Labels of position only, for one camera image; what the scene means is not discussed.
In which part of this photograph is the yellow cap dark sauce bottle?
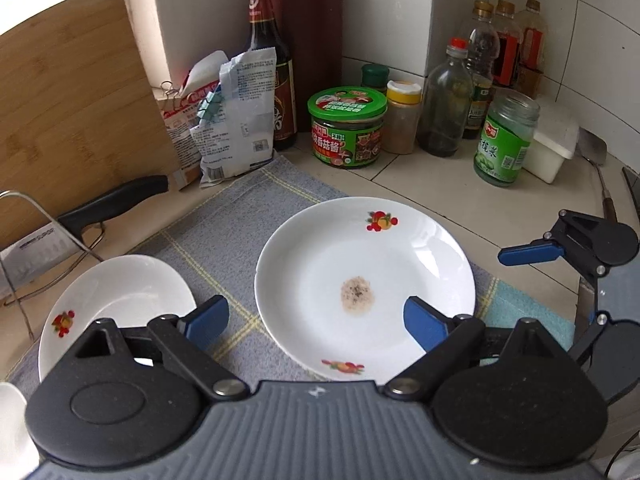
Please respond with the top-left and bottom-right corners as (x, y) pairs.
(462, 1), (501, 140)

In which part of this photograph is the orange label oil bottle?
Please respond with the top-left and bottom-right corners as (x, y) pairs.
(515, 0), (546, 100)

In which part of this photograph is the metal binder clip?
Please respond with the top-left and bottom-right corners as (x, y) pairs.
(152, 80), (181, 103)

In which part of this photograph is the white fruit print plate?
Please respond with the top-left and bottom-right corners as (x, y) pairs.
(255, 196), (476, 383)
(37, 255), (198, 383)

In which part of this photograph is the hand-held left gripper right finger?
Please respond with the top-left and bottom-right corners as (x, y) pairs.
(382, 296), (576, 402)

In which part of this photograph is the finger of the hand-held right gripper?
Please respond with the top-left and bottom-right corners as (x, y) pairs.
(498, 209), (613, 282)
(567, 310), (610, 367)

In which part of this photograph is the grey checked cloth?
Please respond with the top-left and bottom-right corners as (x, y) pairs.
(5, 155), (576, 396)

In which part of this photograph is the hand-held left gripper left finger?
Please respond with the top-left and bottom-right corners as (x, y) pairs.
(75, 295), (251, 402)

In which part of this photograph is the red label sauce bottle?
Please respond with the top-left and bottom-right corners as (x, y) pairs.
(492, 1), (523, 88)

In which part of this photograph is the red cap glass bottle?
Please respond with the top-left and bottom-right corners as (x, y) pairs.
(417, 37), (475, 157)

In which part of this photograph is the bamboo cutting board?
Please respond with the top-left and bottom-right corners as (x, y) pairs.
(0, 0), (181, 251)

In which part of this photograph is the small green cap bottle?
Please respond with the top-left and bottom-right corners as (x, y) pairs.
(361, 63), (390, 96)

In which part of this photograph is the blue white seasoning bag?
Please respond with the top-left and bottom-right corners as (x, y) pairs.
(192, 47), (278, 188)

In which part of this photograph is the plain white bowl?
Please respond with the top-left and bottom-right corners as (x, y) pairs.
(0, 382), (38, 480)

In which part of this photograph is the green label glass jar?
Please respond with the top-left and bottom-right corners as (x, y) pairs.
(474, 91), (542, 187)

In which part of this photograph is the green lid sauce jar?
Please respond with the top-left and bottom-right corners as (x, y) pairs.
(307, 86), (388, 170)

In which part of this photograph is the yellow lid spice jar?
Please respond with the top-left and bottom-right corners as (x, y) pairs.
(385, 80), (423, 155)

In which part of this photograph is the metal wire knife rack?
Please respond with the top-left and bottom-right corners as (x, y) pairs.
(0, 190), (108, 341)

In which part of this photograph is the white plastic box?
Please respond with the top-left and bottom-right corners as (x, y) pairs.
(520, 96), (581, 184)

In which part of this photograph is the dark red knife block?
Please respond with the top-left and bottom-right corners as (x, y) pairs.
(271, 0), (343, 133)

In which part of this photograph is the dark soy sauce bottle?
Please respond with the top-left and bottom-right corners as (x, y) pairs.
(245, 0), (298, 152)

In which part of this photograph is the metal spatula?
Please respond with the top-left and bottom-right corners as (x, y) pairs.
(577, 130), (618, 221)

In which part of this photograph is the red white seasoning bag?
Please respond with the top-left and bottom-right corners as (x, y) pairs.
(155, 52), (226, 191)

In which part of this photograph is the black handled kitchen knife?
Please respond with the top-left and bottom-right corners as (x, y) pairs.
(0, 175), (169, 307)

